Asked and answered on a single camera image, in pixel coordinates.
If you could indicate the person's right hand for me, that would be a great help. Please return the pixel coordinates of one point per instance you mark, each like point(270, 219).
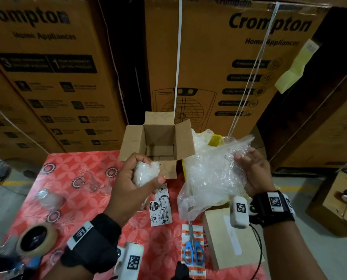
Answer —
point(258, 175)

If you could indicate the person's left hand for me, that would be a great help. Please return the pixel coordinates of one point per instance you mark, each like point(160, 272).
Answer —
point(124, 195)

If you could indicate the black-white fragile sticker sheet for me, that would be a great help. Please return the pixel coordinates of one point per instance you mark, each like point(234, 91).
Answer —
point(160, 210)

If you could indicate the bubble wrap bundle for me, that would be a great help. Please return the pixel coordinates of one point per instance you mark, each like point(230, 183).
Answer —
point(214, 172)

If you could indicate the small cardboard box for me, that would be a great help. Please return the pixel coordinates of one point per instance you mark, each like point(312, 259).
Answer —
point(159, 140)

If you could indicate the tape dispenser with tape roll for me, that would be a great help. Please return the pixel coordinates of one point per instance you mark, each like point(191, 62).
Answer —
point(30, 242)

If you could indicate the person's right forearm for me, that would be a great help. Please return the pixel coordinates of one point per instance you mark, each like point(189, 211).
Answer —
point(290, 253)

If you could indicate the clear drinking glass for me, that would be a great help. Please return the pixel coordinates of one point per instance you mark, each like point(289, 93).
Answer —
point(89, 180)
point(48, 198)

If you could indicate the flat brown cardboard box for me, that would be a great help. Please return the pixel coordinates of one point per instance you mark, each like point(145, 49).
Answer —
point(232, 239)

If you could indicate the stack of Crompton cartons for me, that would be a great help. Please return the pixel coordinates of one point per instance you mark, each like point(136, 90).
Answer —
point(62, 84)

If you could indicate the black wristband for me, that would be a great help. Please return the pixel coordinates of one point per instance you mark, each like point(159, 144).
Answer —
point(94, 242)
point(273, 207)

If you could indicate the yellow plastic bin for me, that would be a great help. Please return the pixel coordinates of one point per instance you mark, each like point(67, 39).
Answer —
point(215, 140)

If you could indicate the orange floral tablecloth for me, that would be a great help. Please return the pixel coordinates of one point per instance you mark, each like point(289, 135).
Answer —
point(74, 230)

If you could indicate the small brown floor carton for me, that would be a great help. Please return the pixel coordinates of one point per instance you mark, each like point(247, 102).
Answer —
point(331, 210)

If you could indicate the packaged blue scissors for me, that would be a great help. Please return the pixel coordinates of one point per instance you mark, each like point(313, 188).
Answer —
point(192, 250)

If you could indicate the pale yellow paper slip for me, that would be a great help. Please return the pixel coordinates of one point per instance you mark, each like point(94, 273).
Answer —
point(296, 67)

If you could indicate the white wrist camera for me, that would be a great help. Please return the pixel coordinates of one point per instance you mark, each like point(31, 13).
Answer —
point(239, 212)
point(129, 262)

